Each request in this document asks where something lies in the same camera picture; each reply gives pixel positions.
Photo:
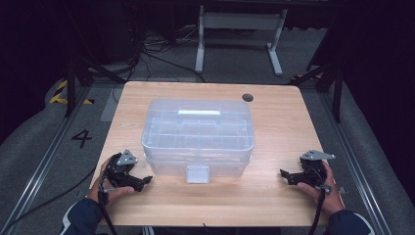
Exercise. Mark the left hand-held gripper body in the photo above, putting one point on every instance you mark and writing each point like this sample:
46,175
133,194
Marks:
119,169

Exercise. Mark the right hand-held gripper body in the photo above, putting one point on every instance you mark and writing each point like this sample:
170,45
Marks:
314,169

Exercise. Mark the clear plastic storage box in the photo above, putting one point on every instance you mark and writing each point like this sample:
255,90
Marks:
199,166

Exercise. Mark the person's left hand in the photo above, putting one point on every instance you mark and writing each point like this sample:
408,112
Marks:
99,191

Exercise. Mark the person's right hand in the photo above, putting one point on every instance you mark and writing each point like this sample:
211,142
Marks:
330,199

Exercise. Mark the black metal stand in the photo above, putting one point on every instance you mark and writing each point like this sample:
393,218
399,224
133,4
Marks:
70,88
337,94

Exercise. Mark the dark round table grommet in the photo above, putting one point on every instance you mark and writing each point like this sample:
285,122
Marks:
247,97

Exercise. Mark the yellow and black floor tape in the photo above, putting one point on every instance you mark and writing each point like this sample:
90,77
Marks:
58,94

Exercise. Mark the aluminium floor rail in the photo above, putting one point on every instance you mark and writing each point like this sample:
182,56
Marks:
42,163
355,163

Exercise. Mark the grey metal desk frame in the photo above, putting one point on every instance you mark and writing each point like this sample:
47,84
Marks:
241,21

